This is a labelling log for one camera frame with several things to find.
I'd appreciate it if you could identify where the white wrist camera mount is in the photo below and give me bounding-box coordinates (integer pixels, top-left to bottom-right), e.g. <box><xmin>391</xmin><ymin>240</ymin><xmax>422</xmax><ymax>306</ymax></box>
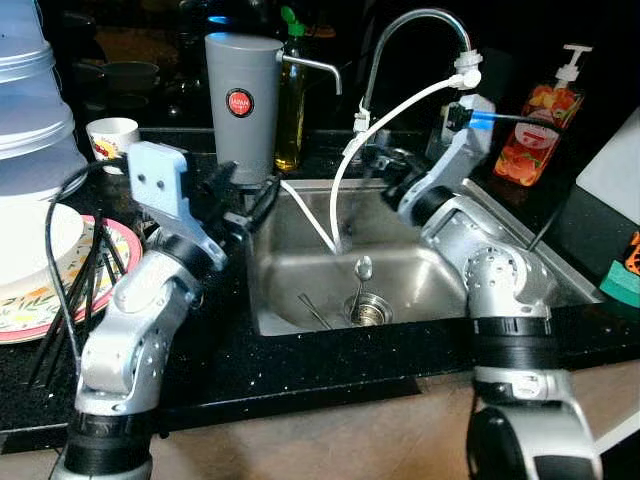
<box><xmin>425</xmin><ymin>95</ymin><xmax>498</xmax><ymax>201</ymax></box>
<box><xmin>128</xmin><ymin>142</ymin><xmax>223</xmax><ymax>271</ymax></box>

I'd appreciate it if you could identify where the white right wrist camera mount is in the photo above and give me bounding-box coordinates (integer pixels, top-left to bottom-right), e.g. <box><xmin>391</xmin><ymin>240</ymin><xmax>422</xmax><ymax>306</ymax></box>
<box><xmin>425</xmin><ymin>95</ymin><xmax>498</xmax><ymax>201</ymax></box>

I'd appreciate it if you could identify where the orange patterned scrubber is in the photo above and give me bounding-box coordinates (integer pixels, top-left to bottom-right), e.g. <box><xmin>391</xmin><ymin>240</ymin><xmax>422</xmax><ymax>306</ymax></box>
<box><xmin>624</xmin><ymin>232</ymin><xmax>640</xmax><ymax>277</ymax></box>

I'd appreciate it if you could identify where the floral plate with pink rim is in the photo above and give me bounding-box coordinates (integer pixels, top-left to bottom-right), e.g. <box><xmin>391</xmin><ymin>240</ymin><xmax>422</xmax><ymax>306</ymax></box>
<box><xmin>0</xmin><ymin>215</ymin><xmax>143</xmax><ymax>344</ymax></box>

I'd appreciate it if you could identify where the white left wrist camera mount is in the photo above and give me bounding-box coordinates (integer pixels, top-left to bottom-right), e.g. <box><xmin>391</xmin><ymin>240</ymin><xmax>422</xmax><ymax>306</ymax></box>
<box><xmin>128</xmin><ymin>142</ymin><xmax>223</xmax><ymax>271</ymax></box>

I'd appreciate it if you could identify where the white cutting board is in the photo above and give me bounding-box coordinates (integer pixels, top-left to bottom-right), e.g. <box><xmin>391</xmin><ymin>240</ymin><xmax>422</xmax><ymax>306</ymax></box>
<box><xmin>575</xmin><ymin>105</ymin><xmax>640</xmax><ymax>226</ymax></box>

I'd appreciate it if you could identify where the black chopstick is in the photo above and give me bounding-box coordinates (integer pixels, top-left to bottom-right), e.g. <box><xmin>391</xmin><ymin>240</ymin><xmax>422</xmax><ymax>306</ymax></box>
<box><xmin>30</xmin><ymin>228</ymin><xmax>113</xmax><ymax>389</ymax></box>
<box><xmin>45</xmin><ymin>235</ymin><xmax>129</xmax><ymax>391</ymax></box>

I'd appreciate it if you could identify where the grey water filter canister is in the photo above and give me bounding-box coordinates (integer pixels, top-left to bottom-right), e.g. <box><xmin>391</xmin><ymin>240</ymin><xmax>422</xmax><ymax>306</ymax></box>
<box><xmin>205</xmin><ymin>33</ymin><xmax>343</xmax><ymax>186</ymax></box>

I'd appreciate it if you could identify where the stainless steel sink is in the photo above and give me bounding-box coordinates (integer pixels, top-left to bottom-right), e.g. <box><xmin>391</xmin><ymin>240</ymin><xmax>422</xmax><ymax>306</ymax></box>
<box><xmin>247</xmin><ymin>178</ymin><xmax>601</xmax><ymax>336</ymax></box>

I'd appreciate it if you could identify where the white bowl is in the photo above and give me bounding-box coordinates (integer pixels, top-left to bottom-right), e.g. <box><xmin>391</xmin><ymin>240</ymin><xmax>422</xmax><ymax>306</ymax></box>
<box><xmin>0</xmin><ymin>202</ymin><xmax>84</xmax><ymax>291</ymax></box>

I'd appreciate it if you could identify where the long white curved hose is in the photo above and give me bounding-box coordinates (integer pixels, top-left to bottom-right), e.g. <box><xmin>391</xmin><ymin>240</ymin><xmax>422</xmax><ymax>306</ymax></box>
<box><xmin>328</xmin><ymin>75</ymin><xmax>466</xmax><ymax>256</ymax></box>

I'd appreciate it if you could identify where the metal fork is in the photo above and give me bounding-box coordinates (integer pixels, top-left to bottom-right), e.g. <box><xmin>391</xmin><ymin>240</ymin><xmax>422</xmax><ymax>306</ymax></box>
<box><xmin>297</xmin><ymin>291</ymin><xmax>337</xmax><ymax>331</ymax></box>

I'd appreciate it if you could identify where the peach soap pump bottle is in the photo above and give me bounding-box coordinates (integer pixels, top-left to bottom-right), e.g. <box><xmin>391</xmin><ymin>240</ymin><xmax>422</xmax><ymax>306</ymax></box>
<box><xmin>493</xmin><ymin>45</ymin><xmax>594</xmax><ymax>188</ymax></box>

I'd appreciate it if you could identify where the short white hose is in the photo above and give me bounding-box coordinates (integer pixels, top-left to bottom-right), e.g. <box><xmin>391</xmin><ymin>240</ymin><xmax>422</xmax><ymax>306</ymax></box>
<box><xmin>278</xmin><ymin>178</ymin><xmax>341</xmax><ymax>256</ymax></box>

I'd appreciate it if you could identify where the chrome gooseneck faucet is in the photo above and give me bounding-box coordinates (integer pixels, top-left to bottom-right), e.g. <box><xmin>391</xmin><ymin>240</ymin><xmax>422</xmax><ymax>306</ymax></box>
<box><xmin>350</xmin><ymin>9</ymin><xmax>484</xmax><ymax>151</ymax></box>

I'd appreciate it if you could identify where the translucent white plastic container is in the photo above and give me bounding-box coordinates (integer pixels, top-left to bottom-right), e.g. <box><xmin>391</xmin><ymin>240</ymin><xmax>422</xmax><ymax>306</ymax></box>
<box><xmin>0</xmin><ymin>80</ymin><xmax>76</xmax><ymax>161</ymax></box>
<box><xmin>0</xmin><ymin>150</ymin><xmax>89</xmax><ymax>204</ymax></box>
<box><xmin>0</xmin><ymin>0</ymin><xmax>51</xmax><ymax>86</ymax></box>

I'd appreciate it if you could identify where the metal spoon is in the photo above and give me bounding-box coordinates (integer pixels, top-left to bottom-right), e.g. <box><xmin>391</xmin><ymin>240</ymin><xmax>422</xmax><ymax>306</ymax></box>
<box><xmin>347</xmin><ymin>255</ymin><xmax>375</xmax><ymax>316</ymax></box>

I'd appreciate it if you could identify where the white printed cup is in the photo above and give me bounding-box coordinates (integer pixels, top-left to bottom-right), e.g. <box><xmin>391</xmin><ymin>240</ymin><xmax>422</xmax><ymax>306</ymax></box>
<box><xmin>86</xmin><ymin>117</ymin><xmax>141</xmax><ymax>163</ymax></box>

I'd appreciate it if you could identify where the green sponge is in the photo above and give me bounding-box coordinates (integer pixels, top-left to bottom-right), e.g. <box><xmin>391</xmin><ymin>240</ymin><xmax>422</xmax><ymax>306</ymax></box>
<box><xmin>600</xmin><ymin>260</ymin><xmax>640</xmax><ymax>309</ymax></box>

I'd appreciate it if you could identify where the metal sink drain strainer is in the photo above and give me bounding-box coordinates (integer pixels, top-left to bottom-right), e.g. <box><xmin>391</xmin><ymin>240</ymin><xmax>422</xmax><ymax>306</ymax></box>
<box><xmin>345</xmin><ymin>293</ymin><xmax>394</xmax><ymax>327</ymax></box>

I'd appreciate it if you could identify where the oil bottle with green cap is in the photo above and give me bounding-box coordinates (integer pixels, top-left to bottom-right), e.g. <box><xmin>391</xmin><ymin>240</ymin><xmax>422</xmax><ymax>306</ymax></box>
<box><xmin>274</xmin><ymin>8</ymin><xmax>307</xmax><ymax>173</ymax></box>

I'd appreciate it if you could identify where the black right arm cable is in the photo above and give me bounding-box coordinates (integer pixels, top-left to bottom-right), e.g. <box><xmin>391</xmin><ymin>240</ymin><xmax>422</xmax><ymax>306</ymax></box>
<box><xmin>466</xmin><ymin>110</ymin><xmax>589</xmax><ymax>251</ymax></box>

